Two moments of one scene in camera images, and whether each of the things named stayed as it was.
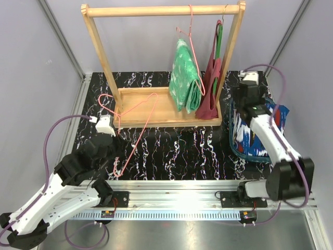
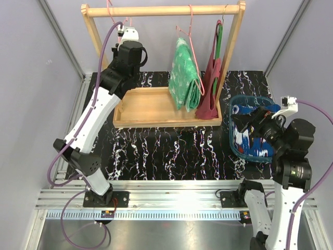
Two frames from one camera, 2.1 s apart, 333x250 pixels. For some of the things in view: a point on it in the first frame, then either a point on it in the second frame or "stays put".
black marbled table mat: [193, 152] stays put
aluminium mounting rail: [181, 200] stays put
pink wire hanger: [119, 124] -> [119, 38]
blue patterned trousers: [245, 139] stays put
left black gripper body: [116, 150] -> [115, 55]
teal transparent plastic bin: [245, 142] stays put
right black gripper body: [262, 94] -> [269, 127]
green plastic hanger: [219, 38] stays put
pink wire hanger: [190, 34] stays put
